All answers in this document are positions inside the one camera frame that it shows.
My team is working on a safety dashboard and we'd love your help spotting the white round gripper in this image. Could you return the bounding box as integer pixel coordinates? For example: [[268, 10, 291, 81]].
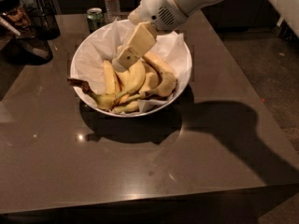
[[112, 0, 188, 72]]

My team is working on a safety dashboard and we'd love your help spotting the yellow banana bunch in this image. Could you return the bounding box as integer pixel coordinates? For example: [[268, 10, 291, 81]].
[[67, 51, 177, 114]]

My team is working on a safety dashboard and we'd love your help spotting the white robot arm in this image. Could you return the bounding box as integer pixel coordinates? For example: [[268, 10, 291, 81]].
[[112, 0, 299, 69]]

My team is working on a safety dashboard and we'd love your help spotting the white bowl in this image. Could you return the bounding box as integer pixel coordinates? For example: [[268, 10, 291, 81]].
[[69, 18, 193, 119]]

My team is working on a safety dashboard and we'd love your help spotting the white paper liner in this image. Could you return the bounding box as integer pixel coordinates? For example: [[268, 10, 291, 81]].
[[74, 20, 189, 114]]

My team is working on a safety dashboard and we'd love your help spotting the green soda can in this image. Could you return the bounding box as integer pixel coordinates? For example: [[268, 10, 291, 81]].
[[87, 7, 105, 33]]

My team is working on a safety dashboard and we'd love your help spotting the clear plastic water bottle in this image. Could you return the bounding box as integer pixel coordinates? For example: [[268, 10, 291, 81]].
[[104, 0, 121, 22]]

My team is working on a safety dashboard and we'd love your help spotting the dark tray with items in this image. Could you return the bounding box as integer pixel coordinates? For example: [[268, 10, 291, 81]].
[[0, 0, 52, 63]]

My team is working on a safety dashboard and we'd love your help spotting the dark wire basket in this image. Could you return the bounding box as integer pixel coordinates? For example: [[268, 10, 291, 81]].
[[30, 0, 60, 40]]

